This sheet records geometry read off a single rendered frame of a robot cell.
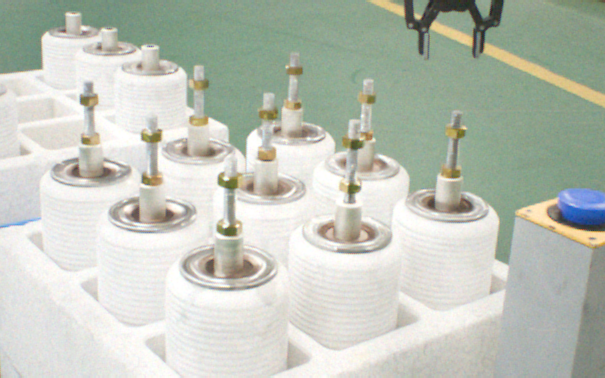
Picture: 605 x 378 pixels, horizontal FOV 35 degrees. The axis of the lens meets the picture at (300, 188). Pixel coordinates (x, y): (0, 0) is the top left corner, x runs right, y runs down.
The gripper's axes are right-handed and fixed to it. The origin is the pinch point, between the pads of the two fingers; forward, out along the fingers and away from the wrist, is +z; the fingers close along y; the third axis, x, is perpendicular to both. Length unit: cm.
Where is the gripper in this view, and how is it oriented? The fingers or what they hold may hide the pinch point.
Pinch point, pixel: (450, 47)
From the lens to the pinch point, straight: 133.7
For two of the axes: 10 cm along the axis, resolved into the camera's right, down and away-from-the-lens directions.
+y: -10.0, 0.2, 0.3
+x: -0.1, 4.8, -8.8
